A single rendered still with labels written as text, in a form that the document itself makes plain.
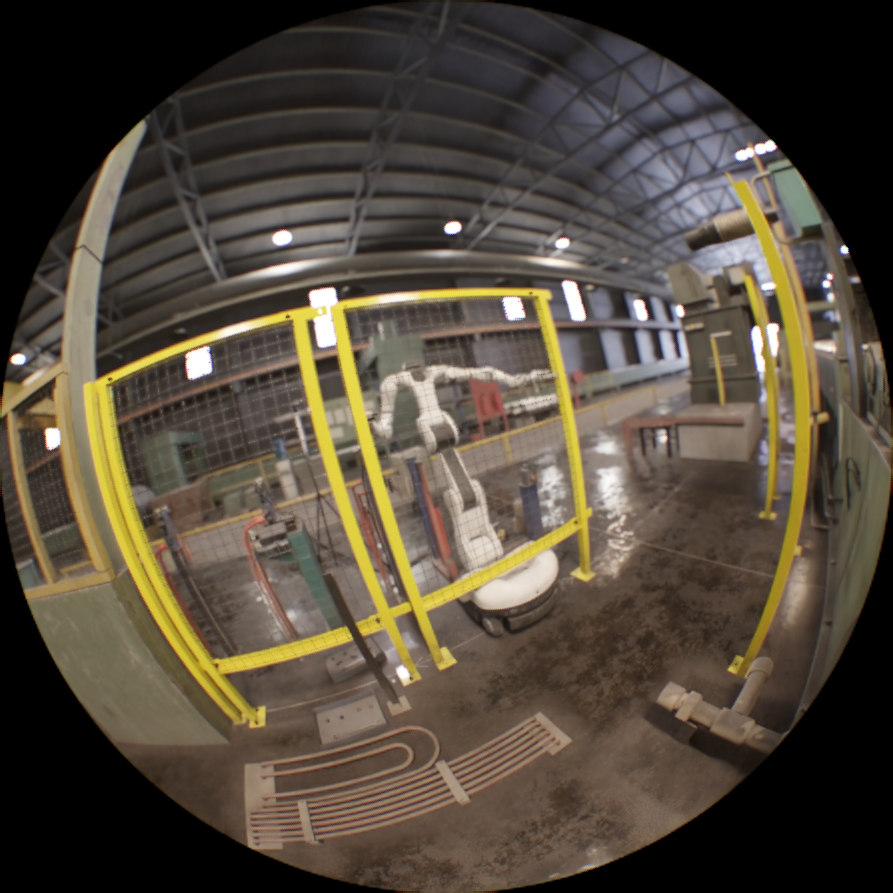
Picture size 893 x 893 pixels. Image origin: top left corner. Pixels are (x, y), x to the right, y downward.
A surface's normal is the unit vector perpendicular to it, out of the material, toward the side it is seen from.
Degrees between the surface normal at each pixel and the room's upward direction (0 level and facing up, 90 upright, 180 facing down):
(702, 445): 90
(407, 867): 0
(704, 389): 90
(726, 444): 90
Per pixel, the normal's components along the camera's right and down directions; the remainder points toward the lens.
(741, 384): -0.88, 0.27
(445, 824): -0.23, -0.96
